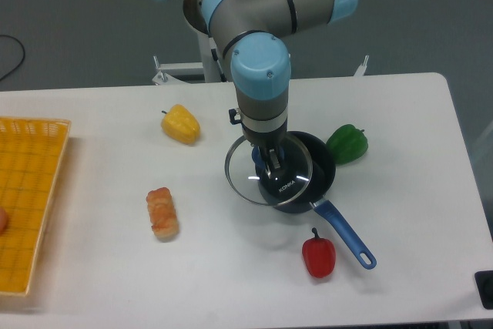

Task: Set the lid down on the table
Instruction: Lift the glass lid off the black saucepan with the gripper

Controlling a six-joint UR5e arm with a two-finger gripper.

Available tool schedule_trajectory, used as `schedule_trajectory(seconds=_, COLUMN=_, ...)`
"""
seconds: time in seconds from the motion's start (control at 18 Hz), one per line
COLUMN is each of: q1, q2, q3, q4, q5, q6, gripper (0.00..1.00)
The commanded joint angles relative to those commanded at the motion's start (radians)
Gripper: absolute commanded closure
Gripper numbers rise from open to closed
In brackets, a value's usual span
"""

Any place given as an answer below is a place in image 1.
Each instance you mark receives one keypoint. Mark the orange bread pastry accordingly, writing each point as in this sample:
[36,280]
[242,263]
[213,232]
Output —
[162,213]

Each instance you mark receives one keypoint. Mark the orange object in basket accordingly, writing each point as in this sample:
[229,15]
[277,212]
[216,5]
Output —
[3,219]

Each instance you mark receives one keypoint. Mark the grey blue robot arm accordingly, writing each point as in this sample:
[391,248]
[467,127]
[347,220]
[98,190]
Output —
[249,37]

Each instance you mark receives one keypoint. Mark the green bell pepper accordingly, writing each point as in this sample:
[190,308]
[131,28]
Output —
[347,144]

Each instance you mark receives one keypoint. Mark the dark saucepan with blue handle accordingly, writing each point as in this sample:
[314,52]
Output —
[314,199]

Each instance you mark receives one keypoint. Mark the glass lid with blue knob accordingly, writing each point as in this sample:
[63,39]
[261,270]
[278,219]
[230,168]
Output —
[270,178]

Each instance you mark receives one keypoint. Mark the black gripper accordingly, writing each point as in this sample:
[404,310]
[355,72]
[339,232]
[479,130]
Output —
[267,135]

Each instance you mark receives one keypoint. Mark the black device at table edge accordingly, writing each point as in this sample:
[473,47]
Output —
[484,282]

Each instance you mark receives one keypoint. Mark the yellow woven basket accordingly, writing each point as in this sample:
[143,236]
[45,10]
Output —
[32,151]

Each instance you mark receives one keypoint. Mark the yellow bell pepper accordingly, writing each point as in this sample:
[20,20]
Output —
[180,124]

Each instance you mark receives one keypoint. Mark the red bell pepper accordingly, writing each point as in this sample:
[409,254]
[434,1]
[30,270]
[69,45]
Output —
[319,255]

